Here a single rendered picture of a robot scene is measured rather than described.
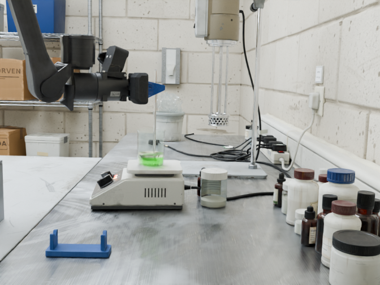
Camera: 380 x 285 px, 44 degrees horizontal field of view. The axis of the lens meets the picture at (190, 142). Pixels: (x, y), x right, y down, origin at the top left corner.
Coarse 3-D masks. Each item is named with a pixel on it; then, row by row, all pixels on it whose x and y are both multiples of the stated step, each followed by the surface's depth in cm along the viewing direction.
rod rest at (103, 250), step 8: (56, 232) 75; (104, 232) 75; (56, 240) 75; (104, 240) 74; (48, 248) 74; (56, 248) 74; (64, 248) 74; (72, 248) 74; (80, 248) 75; (88, 248) 75; (96, 248) 75; (104, 248) 74; (48, 256) 73; (56, 256) 73; (64, 256) 73; (72, 256) 73; (80, 256) 73; (88, 256) 73; (96, 256) 73; (104, 256) 73
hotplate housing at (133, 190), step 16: (128, 176) 100; (144, 176) 100; (160, 176) 101; (176, 176) 101; (112, 192) 98; (128, 192) 98; (144, 192) 99; (160, 192) 99; (176, 192) 99; (96, 208) 98; (112, 208) 99; (128, 208) 99; (144, 208) 99; (160, 208) 100; (176, 208) 100
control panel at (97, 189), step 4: (116, 172) 109; (120, 172) 106; (116, 176) 104; (120, 176) 102; (116, 180) 100; (96, 184) 108; (112, 184) 98; (96, 188) 104; (100, 188) 101; (104, 188) 99; (96, 192) 99
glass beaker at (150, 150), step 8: (144, 128) 104; (152, 128) 105; (144, 136) 99; (152, 136) 99; (160, 136) 100; (144, 144) 99; (152, 144) 99; (160, 144) 100; (144, 152) 100; (152, 152) 100; (160, 152) 101; (144, 160) 100; (152, 160) 100; (160, 160) 101
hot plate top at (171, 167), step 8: (136, 160) 109; (168, 160) 110; (176, 160) 110; (128, 168) 100; (136, 168) 100; (144, 168) 100; (152, 168) 100; (160, 168) 101; (168, 168) 101; (176, 168) 101
